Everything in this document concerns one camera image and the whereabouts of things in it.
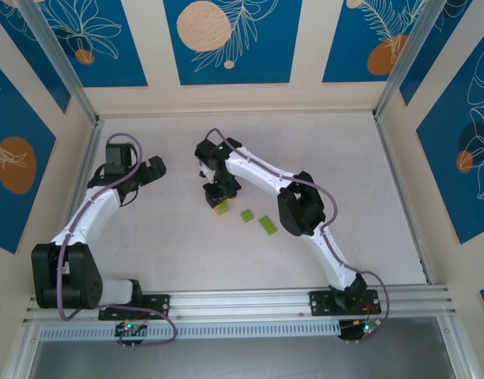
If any blue floral wall panel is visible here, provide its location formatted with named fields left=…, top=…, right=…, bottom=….
left=399, top=0, right=478, bottom=107
left=0, top=0, right=148, bottom=88
left=163, top=0, right=304, bottom=86
left=416, top=37, right=484, bottom=246
left=322, top=0, right=428, bottom=84
left=0, top=54, right=58, bottom=254
left=0, top=7, right=72, bottom=114

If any aluminium frame post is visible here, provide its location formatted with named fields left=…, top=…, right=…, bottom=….
left=370, top=0, right=441, bottom=119
left=17, top=0, right=103, bottom=124

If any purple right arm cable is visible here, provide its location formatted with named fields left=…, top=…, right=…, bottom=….
left=207, top=127, right=392, bottom=328

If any long green lego brick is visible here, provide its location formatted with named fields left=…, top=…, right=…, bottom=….
left=258, top=216, right=279, bottom=237

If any white slotted cable duct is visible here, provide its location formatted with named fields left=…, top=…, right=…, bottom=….
left=39, top=320, right=342, bottom=343

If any grey metal sheet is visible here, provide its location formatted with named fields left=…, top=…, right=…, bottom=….
left=28, top=315, right=463, bottom=379

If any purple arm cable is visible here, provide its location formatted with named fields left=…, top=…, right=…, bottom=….
left=56, top=133, right=178, bottom=348
left=207, top=127, right=392, bottom=328

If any aluminium table side rail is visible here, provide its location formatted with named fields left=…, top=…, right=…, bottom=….
left=46, top=118, right=107, bottom=295
left=373, top=114, right=434, bottom=286

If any long aluminium mounting rail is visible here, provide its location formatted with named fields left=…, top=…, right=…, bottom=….
left=22, top=284, right=458, bottom=328

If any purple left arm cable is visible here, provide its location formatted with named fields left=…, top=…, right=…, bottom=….
left=56, top=133, right=178, bottom=348

